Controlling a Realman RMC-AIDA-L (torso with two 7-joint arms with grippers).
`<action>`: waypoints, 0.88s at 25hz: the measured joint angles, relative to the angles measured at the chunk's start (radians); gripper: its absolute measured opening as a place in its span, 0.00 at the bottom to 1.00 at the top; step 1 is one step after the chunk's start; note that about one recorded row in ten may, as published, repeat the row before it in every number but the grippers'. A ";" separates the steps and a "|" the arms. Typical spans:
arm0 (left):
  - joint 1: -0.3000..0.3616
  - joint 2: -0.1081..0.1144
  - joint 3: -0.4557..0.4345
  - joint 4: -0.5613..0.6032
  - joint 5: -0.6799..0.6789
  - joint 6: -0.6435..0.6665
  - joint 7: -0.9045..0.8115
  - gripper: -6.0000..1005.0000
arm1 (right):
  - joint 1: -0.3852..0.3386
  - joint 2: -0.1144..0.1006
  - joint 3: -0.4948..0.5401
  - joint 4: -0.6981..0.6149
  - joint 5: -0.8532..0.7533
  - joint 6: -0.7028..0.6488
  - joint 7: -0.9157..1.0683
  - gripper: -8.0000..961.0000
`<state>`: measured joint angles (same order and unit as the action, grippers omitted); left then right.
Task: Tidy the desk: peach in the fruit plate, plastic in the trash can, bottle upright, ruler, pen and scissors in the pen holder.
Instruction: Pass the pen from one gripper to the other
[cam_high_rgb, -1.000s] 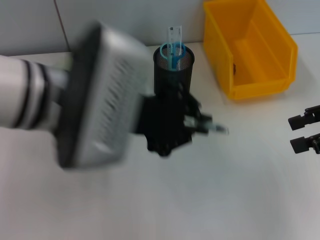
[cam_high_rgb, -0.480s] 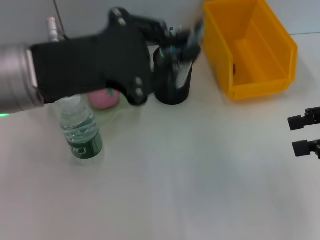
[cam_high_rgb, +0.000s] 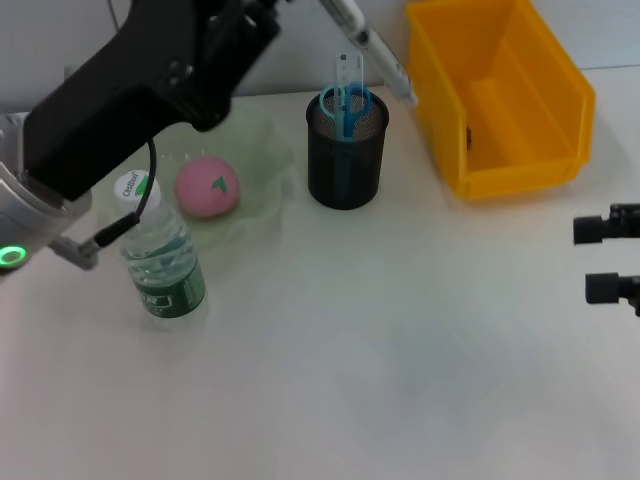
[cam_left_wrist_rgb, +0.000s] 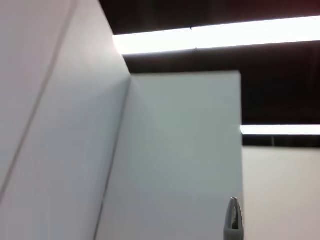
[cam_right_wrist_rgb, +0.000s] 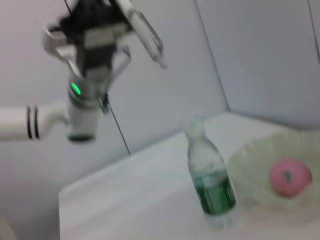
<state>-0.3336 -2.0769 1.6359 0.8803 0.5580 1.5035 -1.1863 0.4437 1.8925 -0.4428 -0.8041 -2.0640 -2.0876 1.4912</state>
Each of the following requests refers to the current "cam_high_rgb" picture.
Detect clear grey ballpoint pen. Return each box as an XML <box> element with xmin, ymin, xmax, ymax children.
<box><xmin>319</xmin><ymin>0</ymin><xmax>420</xmax><ymax>107</ymax></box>

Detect green glass fruit plate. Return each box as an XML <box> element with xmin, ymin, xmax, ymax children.
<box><xmin>92</xmin><ymin>99</ymin><xmax>297</xmax><ymax>251</ymax></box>

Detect left gripper cable with plugs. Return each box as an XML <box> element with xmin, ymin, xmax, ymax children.
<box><xmin>49</xmin><ymin>137</ymin><xmax>159</xmax><ymax>271</ymax></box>

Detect blue scissors with blade cover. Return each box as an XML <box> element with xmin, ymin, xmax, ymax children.
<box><xmin>319</xmin><ymin>84</ymin><xmax>374</xmax><ymax>196</ymax></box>

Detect black mesh pen cup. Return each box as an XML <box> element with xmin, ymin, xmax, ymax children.
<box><xmin>305</xmin><ymin>89</ymin><xmax>391</xmax><ymax>210</ymax></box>

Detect transparent plastic ruler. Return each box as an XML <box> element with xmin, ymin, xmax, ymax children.
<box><xmin>333</xmin><ymin>49</ymin><xmax>366</xmax><ymax>144</ymax></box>

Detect yellow plastic storage bin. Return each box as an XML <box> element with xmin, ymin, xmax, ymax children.
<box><xmin>406</xmin><ymin>0</ymin><xmax>597</xmax><ymax>201</ymax></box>

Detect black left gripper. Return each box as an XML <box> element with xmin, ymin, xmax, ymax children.
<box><xmin>22</xmin><ymin>0</ymin><xmax>274</xmax><ymax>204</ymax></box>

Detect clear water bottle green label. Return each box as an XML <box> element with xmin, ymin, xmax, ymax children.
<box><xmin>113</xmin><ymin>169</ymin><xmax>207</xmax><ymax>321</ymax></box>

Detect pink peach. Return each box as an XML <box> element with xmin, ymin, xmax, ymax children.
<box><xmin>173</xmin><ymin>155</ymin><xmax>242</xmax><ymax>220</ymax></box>

